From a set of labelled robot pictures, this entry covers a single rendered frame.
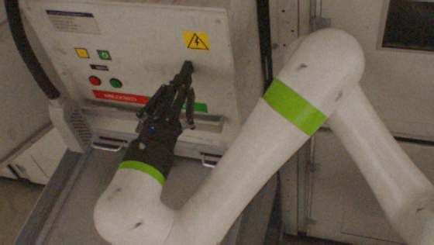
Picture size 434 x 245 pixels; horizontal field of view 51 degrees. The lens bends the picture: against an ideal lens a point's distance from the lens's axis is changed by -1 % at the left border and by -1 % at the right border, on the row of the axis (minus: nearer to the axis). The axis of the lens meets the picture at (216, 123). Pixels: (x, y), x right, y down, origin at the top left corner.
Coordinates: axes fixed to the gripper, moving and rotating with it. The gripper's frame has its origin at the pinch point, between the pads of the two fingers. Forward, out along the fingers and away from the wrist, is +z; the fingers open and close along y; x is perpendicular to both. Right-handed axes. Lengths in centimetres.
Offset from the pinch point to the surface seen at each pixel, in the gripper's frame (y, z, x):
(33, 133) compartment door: -61, 3, -38
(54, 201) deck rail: -41, -19, -38
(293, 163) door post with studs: 20, 25, -66
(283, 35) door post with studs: 17.3, 24.8, -7.8
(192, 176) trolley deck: -4.3, -2.7, -38.4
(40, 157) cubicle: -96, 23, -90
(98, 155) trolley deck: -35, -1, -38
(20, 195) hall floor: -121, 17, -123
